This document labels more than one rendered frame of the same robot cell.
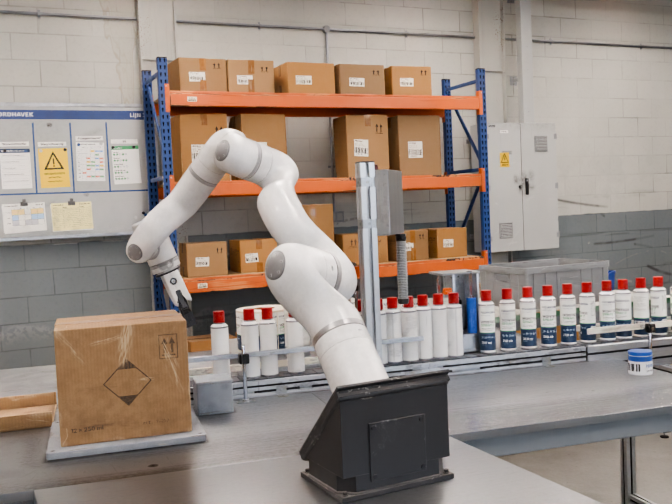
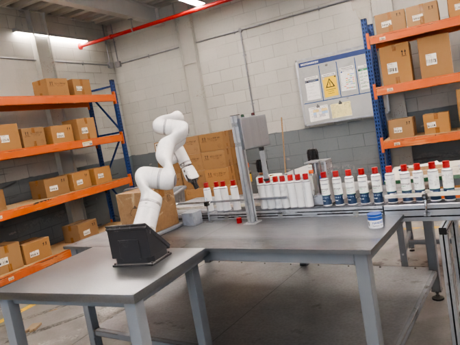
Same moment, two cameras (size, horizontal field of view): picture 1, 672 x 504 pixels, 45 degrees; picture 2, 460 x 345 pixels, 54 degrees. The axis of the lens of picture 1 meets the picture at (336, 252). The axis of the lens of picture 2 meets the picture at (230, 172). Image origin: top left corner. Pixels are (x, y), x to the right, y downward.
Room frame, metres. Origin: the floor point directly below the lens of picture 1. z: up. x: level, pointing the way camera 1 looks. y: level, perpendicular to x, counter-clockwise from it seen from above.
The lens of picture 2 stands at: (0.56, -2.19, 1.44)
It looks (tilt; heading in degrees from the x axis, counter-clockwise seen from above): 6 degrees down; 51
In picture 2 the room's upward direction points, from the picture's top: 10 degrees counter-clockwise
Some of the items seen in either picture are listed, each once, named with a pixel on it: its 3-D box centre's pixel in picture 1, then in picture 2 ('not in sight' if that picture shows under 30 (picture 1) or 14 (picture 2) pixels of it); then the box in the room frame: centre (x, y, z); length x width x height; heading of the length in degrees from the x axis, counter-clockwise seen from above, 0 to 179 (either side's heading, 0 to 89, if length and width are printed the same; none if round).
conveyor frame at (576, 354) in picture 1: (344, 376); (257, 213); (2.48, -0.01, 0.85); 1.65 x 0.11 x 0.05; 107
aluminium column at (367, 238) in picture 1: (369, 277); (244, 169); (2.36, -0.09, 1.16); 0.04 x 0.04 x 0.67; 17
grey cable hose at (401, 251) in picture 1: (402, 268); (263, 163); (2.43, -0.20, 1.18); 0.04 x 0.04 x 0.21
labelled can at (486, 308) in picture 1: (486, 321); (325, 189); (2.62, -0.48, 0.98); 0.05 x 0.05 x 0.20
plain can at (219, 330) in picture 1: (220, 345); (208, 196); (2.38, 0.35, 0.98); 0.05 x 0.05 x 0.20
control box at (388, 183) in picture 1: (380, 202); (252, 132); (2.43, -0.14, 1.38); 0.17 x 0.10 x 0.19; 162
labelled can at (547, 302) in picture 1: (548, 315); (363, 186); (2.69, -0.69, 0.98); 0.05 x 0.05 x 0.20
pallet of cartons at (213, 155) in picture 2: not in sight; (206, 180); (4.57, 3.39, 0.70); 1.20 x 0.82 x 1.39; 120
